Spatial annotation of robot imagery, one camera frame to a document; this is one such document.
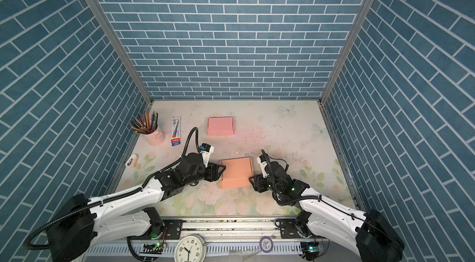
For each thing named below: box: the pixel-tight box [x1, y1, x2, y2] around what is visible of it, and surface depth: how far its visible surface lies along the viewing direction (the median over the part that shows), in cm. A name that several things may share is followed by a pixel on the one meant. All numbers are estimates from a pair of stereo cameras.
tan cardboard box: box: [217, 156, 254, 190], surface depth 87 cm
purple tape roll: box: [259, 236, 274, 254], surface depth 72 cm
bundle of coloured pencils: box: [129, 111, 159, 135], surface depth 95 cm
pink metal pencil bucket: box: [141, 123, 166, 148], surface depth 96 cm
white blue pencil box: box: [170, 116, 182, 147], surface depth 106 cm
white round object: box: [124, 153, 140, 168], surface depth 93 cm
